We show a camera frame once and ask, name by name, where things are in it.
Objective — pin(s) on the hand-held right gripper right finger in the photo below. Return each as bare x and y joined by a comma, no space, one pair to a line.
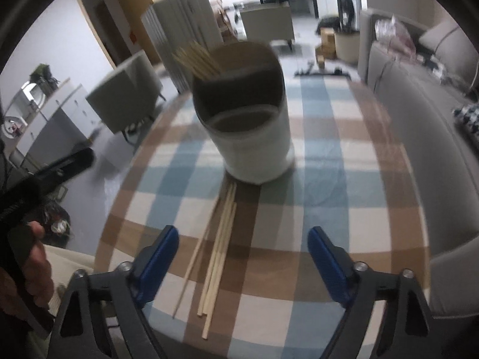
331,269

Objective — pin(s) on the round vanity mirror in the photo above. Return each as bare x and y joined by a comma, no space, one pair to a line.
35,99

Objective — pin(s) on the black backpack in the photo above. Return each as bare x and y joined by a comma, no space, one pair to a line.
322,71

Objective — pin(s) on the small cardboard box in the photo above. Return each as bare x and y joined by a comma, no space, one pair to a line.
327,36

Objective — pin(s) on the houndstooth throw pillow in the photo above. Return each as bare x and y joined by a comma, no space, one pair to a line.
467,117

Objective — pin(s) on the white drawer dresser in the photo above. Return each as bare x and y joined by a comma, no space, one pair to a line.
56,119

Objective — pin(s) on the grey fabric sofa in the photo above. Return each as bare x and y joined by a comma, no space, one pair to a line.
419,138

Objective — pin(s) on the wooden chopsticks pile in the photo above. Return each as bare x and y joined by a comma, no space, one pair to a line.
220,239

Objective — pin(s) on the flat cardboard box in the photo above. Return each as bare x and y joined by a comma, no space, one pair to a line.
325,51

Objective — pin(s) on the checkered tablecloth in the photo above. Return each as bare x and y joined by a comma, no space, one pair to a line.
336,179

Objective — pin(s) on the person's cream trousers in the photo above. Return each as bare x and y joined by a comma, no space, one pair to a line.
71,265

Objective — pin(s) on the green plant in vase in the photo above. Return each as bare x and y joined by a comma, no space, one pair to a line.
43,76

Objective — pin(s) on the black trash bag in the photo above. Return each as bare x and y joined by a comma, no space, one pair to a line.
327,22

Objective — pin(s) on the wooden door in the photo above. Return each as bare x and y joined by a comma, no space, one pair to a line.
134,7

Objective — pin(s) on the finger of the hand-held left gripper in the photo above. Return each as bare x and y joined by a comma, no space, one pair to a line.
71,164

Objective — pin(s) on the clear plastic bag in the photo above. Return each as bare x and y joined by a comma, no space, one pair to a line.
396,33

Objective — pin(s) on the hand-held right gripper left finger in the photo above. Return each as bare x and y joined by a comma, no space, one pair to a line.
157,265

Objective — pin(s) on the person's left hand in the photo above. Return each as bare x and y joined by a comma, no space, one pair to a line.
37,269

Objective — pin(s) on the white cylindrical utensil holder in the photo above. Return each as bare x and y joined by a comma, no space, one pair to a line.
258,149

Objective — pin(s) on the black floor bag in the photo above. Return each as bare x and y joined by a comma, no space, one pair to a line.
56,224

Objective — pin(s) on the white washing machine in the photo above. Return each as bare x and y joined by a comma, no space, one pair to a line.
344,3

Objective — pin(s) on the grey sofa back cushion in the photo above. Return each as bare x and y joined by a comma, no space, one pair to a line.
445,39

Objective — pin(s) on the cream hard-shell suitcase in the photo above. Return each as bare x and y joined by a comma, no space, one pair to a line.
176,18

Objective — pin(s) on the wooden storage rack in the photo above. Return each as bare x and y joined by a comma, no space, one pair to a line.
224,18

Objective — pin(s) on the beige cube ottoman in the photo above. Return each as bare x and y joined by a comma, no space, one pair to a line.
119,93
265,22

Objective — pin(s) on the beige trash bin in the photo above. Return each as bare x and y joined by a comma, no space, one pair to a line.
346,46

